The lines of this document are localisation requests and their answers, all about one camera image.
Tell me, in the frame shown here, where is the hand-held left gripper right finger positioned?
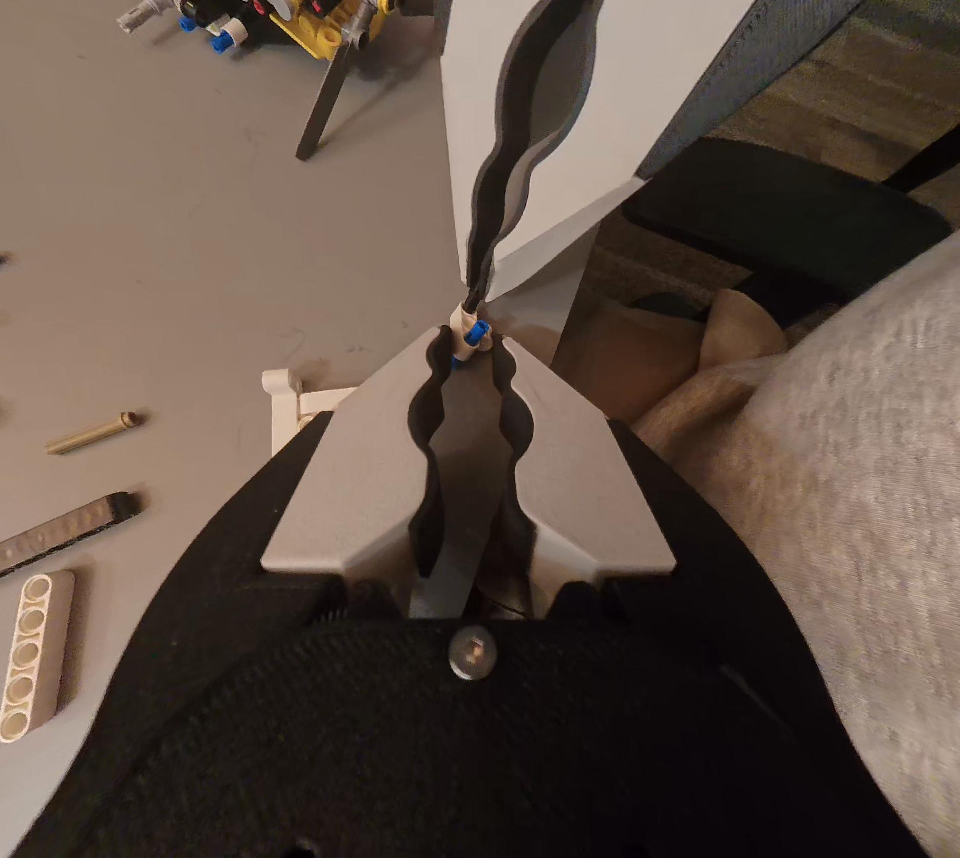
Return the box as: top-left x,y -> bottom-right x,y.
491,335 -> 679,613

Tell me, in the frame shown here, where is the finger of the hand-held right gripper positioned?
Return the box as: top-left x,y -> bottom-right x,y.
476,0 -> 805,307
437,0 -> 601,311

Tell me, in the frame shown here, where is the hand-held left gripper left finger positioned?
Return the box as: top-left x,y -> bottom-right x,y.
258,325 -> 455,617

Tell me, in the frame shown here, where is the white lego frame assembly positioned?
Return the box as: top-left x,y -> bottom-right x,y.
261,368 -> 360,455

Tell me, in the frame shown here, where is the white lego connector blue pin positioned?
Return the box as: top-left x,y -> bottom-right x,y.
448,303 -> 498,365

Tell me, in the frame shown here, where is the tan lego axle pin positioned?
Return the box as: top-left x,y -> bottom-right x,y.
45,411 -> 144,456

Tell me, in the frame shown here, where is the long black lego beam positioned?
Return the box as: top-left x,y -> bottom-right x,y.
0,490 -> 142,578

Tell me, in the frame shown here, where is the white five-hole lego beam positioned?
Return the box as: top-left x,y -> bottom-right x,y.
0,570 -> 78,745

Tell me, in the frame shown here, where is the beige cloth bag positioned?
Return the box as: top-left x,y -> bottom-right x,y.
555,288 -> 790,439

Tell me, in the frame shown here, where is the black office chair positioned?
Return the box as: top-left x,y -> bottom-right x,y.
621,123 -> 960,330

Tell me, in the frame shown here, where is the person's grey sweatsuit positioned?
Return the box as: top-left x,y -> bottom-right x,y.
637,250 -> 960,858

